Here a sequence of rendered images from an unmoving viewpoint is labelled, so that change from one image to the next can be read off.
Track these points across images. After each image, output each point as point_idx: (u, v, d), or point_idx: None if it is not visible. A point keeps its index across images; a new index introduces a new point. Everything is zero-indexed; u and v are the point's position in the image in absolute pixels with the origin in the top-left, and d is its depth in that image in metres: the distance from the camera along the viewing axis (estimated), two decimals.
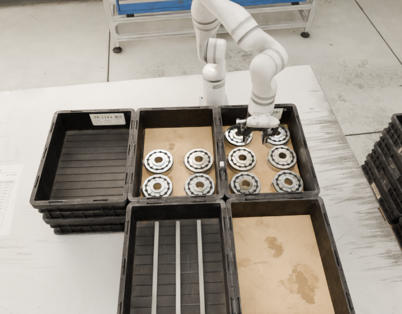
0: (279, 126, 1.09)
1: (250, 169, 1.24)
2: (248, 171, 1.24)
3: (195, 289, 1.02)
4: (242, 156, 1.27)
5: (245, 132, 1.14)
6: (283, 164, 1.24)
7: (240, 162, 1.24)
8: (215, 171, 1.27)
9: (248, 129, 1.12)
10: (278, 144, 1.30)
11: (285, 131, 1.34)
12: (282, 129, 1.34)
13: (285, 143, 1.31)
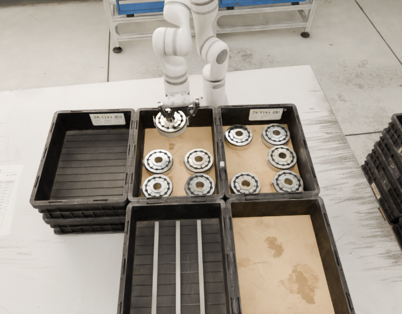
0: (199, 104, 1.12)
1: (179, 129, 1.16)
2: (177, 132, 1.16)
3: (195, 289, 1.02)
4: None
5: (171, 114, 1.15)
6: (283, 164, 1.24)
7: (167, 123, 1.16)
8: (215, 171, 1.27)
9: (171, 111, 1.14)
10: (278, 144, 1.30)
11: (285, 131, 1.34)
12: (282, 129, 1.34)
13: (285, 143, 1.31)
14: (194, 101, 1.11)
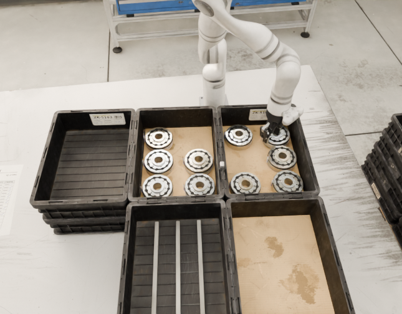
0: None
1: (166, 147, 1.29)
2: (164, 149, 1.30)
3: (195, 289, 1.02)
4: (159, 135, 1.33)
5: None
6: (283, 164, 1.24)
7: (156, 141, 1.30)
8: (215, 171, 1.27)
9: (270, 130, 1.24)
10: (278, 144, 1.30)
11: (285, 131, 1.34)
12: (282, 129, 1.34)
13: (285, 143, 1.31)
14: None
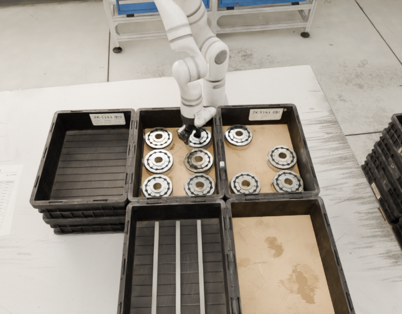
0: None
1: (166, 147, 1.29)
2: (164, 149, 1.30)
3: (195, 289, 1.02)
4: (159, 135, 1.33)
5: (186, 136, 1.25)
6: (283, 164, 1.24)
7: (156, 141, 1.30)
8: (215, 171, 1.27)
9: (188, 132, 1.23)
10: (199, 147, 1.29)
11: (206, 133, 1.33)
12: (204, 131, 1.34)
13: (205, 145, 1.30)
14: None
